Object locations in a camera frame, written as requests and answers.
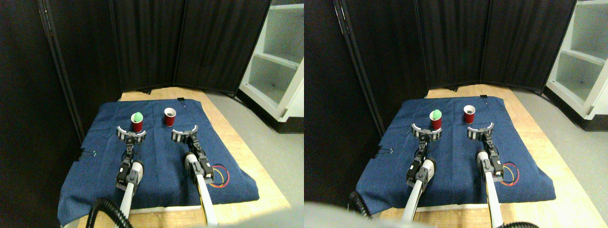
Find dark blue cloth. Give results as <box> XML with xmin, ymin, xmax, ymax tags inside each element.
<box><xmin>57</xmin><ymin>99</ymin><xmax>260</xmax><ymax>226</ymax></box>
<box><xmin>353</xmin><ymin>96</ymin><xmax>557</xmax><ymax>217</ymax></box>

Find black curtain stand pole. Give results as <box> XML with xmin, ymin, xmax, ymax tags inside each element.
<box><xmin>38</xmin><ymin>0</ymin><xmax>86</xmax><ymax>143</ymax></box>
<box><xmin>332</xmin><ymin>0</ymin><xmax>386</xmax><ymax>137</ymax></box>

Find white shelf unit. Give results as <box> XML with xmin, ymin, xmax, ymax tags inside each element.
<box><xmin>238</xmin><ymin>4</ymin><xmax>304</xmax><ymax>123</ymax></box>
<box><xmin>545</xmin><ymin>0</ymin><xmax>608</xmax><ymax>133</ymax></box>

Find red wire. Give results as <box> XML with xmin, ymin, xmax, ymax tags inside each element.
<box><xmin>211</xmin><ymin>164</ymin><xmax>230</xmax><ymax>189</ymax></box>
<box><xmin>502</xmin><ymin>161</ymin><xmax>520</xmax><ymax>187</ymax></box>

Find black ribbed hose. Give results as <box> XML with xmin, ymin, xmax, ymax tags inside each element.
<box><xmin>347</xmin><ymin>191</ymin><xmax>374</xmax><ymax>219</ymax></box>
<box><xmin>86</xmin><ymin>198</ymin><xmax>132</xmax><ymax>228</ymax></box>

